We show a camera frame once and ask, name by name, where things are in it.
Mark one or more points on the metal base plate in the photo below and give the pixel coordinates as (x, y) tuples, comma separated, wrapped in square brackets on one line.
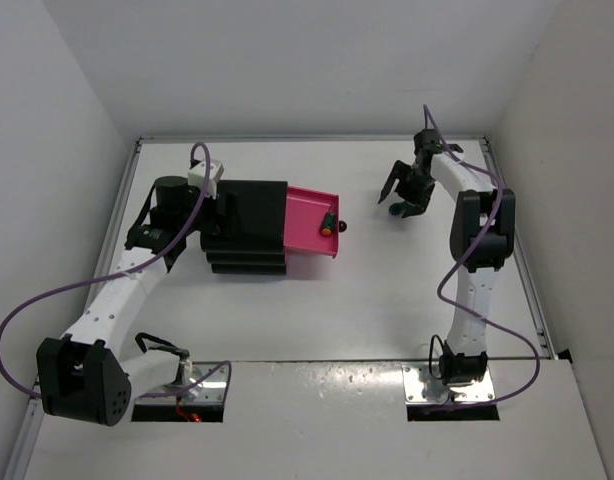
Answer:
[(203, 385), (422, 389)]

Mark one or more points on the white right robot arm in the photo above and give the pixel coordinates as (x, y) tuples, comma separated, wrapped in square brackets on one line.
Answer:
[(481, 240)]

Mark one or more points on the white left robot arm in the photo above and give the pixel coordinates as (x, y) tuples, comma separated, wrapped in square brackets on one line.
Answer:
[(80, 375)]

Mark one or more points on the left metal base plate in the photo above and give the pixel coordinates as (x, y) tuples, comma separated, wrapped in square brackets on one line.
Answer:
[(203, 385)]

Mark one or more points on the green handled stubby screwdriver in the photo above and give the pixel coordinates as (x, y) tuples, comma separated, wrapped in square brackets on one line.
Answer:
[(397, 208)]

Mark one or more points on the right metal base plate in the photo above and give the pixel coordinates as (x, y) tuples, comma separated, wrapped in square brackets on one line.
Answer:
[(422, 389)]

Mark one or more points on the orange green handled screwdriver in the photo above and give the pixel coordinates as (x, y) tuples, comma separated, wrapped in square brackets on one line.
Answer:
[(328, 224)]

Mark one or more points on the black drawer cabinet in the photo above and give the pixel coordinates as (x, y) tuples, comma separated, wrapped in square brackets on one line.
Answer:
[(258, 247)]

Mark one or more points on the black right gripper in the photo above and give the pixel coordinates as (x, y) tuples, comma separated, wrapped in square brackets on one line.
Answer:
[(418, 202)]

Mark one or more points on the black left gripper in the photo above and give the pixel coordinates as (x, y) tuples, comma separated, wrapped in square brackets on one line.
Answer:
[(228, 223)]

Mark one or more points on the pink top drawer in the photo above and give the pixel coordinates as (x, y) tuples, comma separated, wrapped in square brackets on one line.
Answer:
[(304, 213)]

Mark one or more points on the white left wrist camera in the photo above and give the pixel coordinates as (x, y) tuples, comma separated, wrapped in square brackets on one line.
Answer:
[(206, 172)]

